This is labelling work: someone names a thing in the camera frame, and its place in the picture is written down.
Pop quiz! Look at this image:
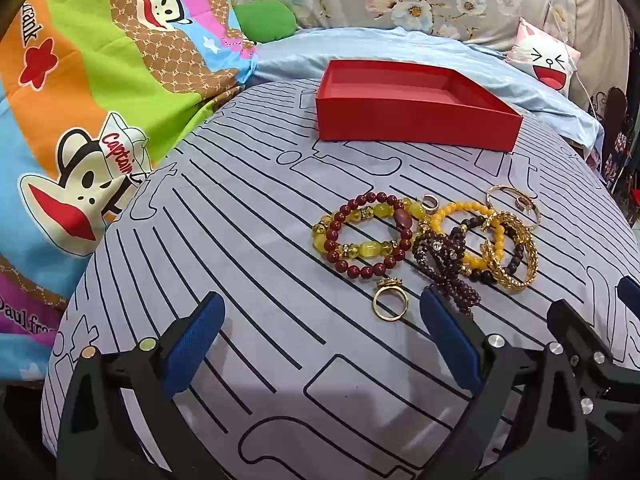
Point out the white cable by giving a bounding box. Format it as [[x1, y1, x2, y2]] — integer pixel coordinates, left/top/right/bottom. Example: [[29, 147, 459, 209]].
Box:
[[547, 2, 601, 121]]

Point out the green pillow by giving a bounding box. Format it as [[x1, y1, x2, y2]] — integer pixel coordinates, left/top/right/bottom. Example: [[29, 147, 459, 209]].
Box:
[[234, 2, 297, 43]]

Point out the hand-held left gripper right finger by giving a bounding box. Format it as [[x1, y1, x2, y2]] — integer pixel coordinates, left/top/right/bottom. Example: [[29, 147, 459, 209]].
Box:
[[419, 287, 587, 480]]

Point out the laughing cat face pillow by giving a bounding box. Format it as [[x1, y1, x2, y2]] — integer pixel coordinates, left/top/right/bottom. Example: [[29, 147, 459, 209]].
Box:
[[505, 17, 582, 96]]

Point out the cartoon monkey blanket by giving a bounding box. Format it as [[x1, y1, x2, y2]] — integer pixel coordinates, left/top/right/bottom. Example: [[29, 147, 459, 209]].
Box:
[[0, 0, 258, 381]]

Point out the yellow amber bead bracelet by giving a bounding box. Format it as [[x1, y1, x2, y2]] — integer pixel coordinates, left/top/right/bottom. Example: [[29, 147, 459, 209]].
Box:
[[430, 201, 506, 271]]

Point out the dark red bead bracelet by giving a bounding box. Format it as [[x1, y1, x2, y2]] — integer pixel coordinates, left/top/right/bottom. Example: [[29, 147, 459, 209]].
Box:
[[324, 191, 416, 281]]

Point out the gold crown ring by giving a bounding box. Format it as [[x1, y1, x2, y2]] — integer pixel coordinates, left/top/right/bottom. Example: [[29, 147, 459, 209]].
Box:
[[372, 277, 410, 321]]

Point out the dark wood bead bracelet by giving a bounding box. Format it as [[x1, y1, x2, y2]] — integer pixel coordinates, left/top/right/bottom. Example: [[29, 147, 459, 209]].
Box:
[[452, 215, 526, 283]]

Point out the grey striped bed sheet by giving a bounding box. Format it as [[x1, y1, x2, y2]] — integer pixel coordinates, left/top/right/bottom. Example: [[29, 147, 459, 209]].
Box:
[[40, 77, 636, 480]]

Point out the yellow stone bead bracelet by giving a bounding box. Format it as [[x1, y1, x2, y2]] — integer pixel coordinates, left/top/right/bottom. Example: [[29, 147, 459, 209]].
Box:
[[312, 200, 431, 264]]

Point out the black metal scroll frame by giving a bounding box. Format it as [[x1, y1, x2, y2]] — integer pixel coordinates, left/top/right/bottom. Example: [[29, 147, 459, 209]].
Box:
[[590, 87, 630, 133]]

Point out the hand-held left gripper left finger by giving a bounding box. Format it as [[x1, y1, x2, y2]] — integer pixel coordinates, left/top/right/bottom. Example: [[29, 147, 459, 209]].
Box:
[[56, 291, 227, 480]]

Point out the red cardboard box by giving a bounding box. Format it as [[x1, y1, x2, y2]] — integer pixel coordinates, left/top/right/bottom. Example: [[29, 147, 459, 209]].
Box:
[[315, 59, 524, 153]]

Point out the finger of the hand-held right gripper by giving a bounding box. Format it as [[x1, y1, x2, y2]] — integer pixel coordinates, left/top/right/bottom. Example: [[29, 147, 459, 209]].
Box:
[[546, 299, 640, 397], [616, 276, 640, 312]]

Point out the garnet bead bow bracelet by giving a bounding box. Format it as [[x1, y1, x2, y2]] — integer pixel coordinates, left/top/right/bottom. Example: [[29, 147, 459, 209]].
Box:
[[412, 227, 484, 316]]

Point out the light blue blanket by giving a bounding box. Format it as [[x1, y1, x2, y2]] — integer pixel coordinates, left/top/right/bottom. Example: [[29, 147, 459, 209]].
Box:
[[250, 26, 601, 156]]

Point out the thin rose gold bangle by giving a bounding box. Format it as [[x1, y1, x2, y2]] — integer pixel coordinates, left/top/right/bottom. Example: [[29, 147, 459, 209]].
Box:
[[486, 185, 542, 231]]

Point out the gold chain bangle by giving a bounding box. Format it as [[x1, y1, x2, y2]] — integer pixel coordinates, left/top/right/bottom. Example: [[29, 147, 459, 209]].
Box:
[[482, 212, 539, 293]]

